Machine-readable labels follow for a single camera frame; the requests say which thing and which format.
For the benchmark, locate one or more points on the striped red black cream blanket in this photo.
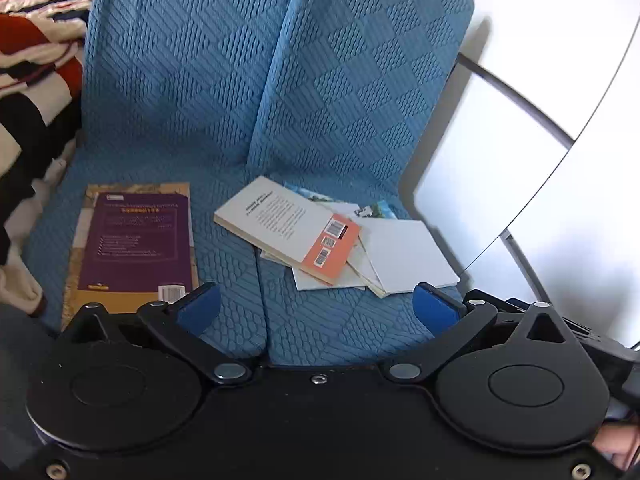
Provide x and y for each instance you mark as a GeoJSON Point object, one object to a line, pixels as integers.
{"type": "Point", "coordinates": [35, 60]}

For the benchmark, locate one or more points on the white book with orange corner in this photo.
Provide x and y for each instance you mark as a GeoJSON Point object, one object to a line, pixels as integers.
{"type": "Point", "coordinates": [285, 220]}

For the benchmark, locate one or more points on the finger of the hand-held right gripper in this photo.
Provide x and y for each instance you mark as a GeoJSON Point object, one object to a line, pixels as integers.
{"type": "Point", "coordinates": [515, 305]}

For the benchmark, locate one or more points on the book with old painting cover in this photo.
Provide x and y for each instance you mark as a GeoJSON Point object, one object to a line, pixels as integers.
{"type": "Point", "coordinates": [72, 280]}

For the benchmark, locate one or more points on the person's right hand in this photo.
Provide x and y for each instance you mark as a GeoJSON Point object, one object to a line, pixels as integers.
{"type": "Point", "coordinates": [617, 445]}

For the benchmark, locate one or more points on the purple and ochre book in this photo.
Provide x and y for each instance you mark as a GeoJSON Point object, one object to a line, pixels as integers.
{"type": "Point", "coordinates": [135, 240]}

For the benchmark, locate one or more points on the plain white book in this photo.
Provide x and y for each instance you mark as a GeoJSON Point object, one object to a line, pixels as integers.
{"type": "Point", "coordinates": [405, 255]}

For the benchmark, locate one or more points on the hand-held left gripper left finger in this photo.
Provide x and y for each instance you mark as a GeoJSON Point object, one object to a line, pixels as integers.
{"type": "Point", "coordinates": [197, 307]}

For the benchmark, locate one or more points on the black curved frame bar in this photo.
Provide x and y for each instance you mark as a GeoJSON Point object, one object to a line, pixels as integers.
{"type": "Point", "coordinates": [525, 270]}
{"type": "Point", "coordinates": [520, 97]}

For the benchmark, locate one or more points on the white paper sheet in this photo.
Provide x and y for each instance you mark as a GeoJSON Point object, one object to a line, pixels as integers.
{"type": "Point", "coordinates": [320, 280]}

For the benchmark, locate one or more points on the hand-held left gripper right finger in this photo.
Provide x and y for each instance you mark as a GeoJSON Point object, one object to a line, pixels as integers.
{"type": "Point", "coordinates": [435, 310]}

